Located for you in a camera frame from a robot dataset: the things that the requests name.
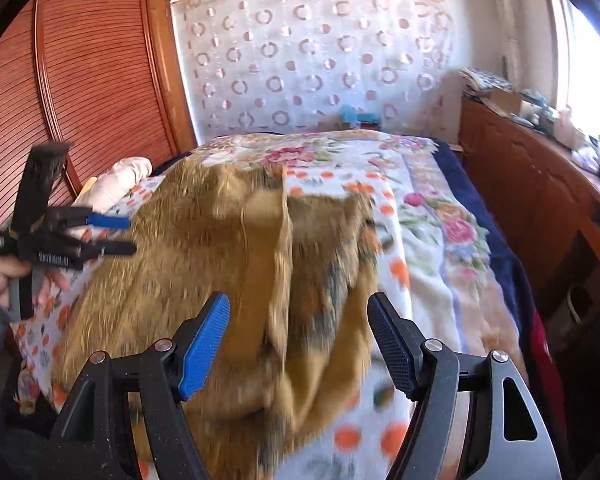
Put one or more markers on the cardboard box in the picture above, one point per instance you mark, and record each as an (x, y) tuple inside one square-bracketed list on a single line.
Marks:
[(505, 100)]

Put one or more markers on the brown furry garment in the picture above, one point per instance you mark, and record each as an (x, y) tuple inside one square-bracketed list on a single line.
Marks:
[(180, 260)]

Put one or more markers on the pile of sideboard clutter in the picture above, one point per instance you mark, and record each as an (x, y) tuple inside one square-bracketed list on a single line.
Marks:
[(545, 115)]

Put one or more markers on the small blue object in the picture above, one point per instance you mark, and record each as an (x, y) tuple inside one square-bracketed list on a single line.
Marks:
[(357, 116)]

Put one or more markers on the floral printed blanket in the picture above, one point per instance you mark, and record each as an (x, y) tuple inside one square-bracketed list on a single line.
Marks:
[(430, 240)]

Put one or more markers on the yellow plush toy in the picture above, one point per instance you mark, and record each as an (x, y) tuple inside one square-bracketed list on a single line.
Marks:
[(87, 187)]

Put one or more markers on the white circle patterned curtain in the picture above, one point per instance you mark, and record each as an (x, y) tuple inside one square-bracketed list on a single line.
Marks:
[(305, 50)]

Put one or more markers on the bright window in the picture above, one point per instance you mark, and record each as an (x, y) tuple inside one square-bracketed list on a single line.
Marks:
[(590, 60)]

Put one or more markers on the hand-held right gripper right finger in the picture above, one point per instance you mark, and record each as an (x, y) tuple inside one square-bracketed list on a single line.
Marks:
[(392, 350)]

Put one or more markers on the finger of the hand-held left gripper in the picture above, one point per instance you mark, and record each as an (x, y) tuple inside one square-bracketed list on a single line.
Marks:
[(112, 248), (105, 220)]

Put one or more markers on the wooden sideboard cabinet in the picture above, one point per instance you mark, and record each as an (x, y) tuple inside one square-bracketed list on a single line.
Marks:
[(520, 175)]

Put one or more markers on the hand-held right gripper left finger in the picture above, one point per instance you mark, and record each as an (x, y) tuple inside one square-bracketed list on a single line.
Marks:
[(202, 350)]

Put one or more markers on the pink pillow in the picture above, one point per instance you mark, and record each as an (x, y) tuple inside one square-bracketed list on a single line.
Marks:
[(125, 172)]

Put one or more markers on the red cloth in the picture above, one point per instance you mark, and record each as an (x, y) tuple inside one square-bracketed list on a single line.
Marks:
[(545, 360)]

